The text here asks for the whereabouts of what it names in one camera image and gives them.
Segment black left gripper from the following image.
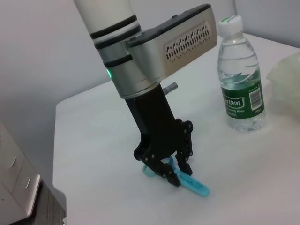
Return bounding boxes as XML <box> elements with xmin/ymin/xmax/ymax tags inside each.
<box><xmin>125</xmin><ymin>84</ymin><xmax>194</xmax><ymax>187</ymax></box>

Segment blue capped scissors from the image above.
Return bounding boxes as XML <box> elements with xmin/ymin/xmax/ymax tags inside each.
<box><xmin>142</xmin><ymin>156</ymin><xmax>210</xmax><ymax>197</ymax></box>

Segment clear water bottle green label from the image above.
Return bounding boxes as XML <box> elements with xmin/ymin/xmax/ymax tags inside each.
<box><xmin>217</xmin><ymin>15</ymin><xmax>267</xmax><ymax>132</ymax></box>

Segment pale green glass fruit plate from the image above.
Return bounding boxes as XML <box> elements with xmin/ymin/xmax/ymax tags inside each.
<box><xmin>267</xmin><ymin>52</ymin><xmax>300</xmax><ymax>120</ymax></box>

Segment white drawer cabinet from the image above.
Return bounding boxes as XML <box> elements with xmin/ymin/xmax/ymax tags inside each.
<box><xmin>0</xmin><ymin>120</ymin><xmax>42</xmax><ymax>225</ymax></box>

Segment left arm connector cable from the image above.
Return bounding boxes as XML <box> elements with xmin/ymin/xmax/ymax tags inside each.
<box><xmin>163</xmin><ymin>82</ymin><xmax>179</xmax><ymax>97</ymax></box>

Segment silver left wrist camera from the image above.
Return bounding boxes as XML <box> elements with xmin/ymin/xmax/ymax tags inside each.
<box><xmin>125</xmin><ymin>3</ymin><xmax>218</xmax><ymax>84</ymax></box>

